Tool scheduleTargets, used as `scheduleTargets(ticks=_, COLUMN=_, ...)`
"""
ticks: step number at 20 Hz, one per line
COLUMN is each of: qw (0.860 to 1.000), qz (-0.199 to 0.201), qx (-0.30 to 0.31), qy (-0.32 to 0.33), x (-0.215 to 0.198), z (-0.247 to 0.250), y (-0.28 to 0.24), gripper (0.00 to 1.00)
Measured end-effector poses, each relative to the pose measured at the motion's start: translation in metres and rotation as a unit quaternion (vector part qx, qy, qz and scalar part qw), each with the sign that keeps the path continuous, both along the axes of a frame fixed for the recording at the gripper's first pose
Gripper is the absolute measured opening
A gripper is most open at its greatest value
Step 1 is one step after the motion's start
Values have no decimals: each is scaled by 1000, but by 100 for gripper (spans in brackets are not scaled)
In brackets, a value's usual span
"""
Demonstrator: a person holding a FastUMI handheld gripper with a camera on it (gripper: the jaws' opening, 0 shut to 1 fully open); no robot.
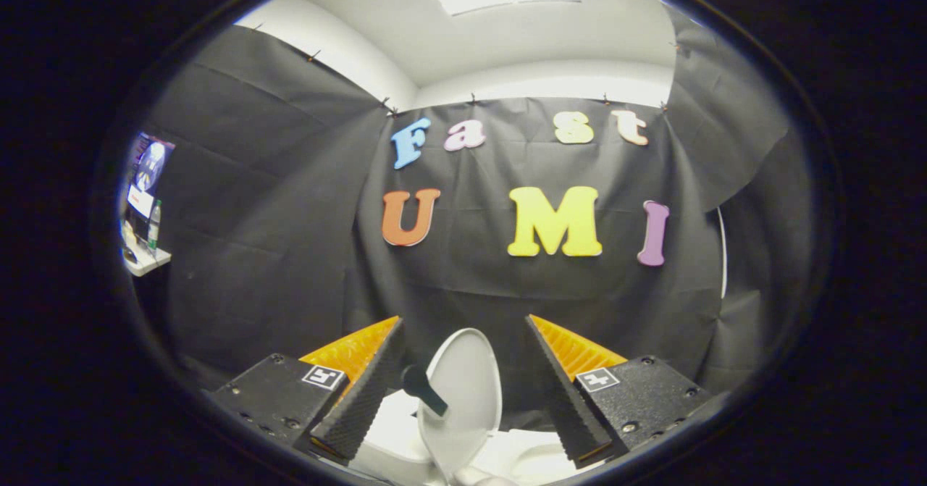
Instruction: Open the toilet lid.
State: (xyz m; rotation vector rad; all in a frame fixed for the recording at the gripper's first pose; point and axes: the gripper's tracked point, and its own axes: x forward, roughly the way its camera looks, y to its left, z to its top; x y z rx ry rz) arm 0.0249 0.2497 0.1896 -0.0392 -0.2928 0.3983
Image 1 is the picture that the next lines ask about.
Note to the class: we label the green plastic bottle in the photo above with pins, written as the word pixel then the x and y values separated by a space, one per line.
pixel 154 225

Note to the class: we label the white table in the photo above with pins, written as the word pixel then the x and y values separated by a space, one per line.
pixel 145 261

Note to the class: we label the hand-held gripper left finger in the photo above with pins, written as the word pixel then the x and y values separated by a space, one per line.
pixel 369 392

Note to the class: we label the black backdrop cloth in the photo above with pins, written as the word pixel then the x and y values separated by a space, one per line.
pixel 290 218

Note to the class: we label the dark screen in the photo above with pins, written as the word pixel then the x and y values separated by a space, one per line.
pixel 150 171

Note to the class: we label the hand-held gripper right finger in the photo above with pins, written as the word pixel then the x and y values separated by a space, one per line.
pixel 561 399

